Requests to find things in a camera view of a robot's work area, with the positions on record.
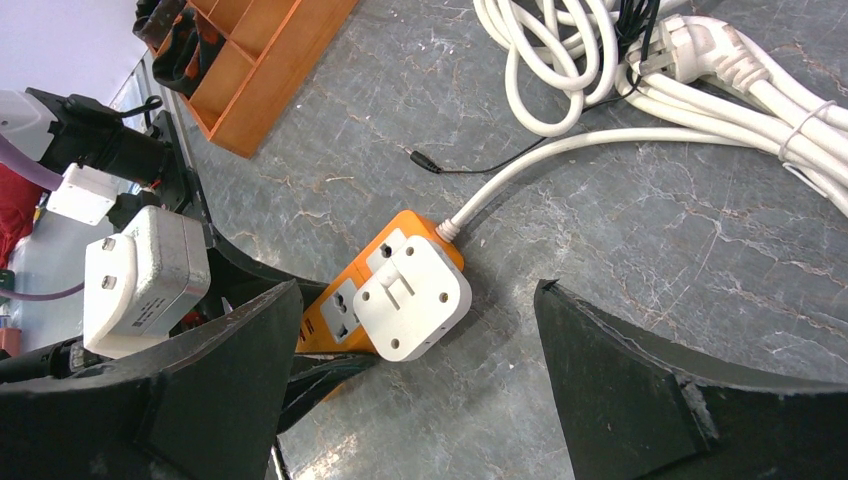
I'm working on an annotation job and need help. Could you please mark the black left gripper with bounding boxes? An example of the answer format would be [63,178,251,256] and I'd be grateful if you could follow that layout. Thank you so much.
[140,195,380,434]

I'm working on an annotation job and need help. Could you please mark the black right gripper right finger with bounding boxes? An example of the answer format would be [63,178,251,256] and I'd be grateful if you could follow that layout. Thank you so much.
[534,280,847,479]

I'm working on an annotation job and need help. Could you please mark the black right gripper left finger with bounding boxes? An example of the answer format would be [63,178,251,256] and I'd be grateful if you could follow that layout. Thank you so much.
[1,282,303,479]

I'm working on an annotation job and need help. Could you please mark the orange power strip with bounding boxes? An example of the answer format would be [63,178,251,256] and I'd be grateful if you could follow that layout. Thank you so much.
[296,210,472,362]

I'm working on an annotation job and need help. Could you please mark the white square plug adapter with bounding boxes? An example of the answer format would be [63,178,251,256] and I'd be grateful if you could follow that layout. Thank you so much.
[353,235,472,362]

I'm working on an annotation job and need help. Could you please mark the thin black adapter cord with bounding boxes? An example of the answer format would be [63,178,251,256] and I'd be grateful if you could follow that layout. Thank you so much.
[409,0,664,177]

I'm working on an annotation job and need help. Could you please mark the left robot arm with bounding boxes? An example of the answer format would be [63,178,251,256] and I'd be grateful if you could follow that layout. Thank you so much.
[1,88,378,444]

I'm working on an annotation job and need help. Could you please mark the red cloth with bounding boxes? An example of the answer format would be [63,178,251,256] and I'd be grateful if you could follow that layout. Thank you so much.
[0,165,44,269]

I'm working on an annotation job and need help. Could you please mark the orange wooden tray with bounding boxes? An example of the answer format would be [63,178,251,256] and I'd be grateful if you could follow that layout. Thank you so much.
[170,1,356,158]

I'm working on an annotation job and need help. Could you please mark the dark rolled cloth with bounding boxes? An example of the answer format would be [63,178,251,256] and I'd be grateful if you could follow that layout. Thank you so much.
[132,0,225,98]

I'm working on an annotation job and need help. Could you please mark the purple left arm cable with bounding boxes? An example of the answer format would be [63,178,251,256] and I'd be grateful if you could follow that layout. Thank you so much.
[0,132,87,303]

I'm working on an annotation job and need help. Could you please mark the white coiled cable centre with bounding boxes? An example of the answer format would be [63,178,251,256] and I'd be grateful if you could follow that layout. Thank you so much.
[437,0,848,241]

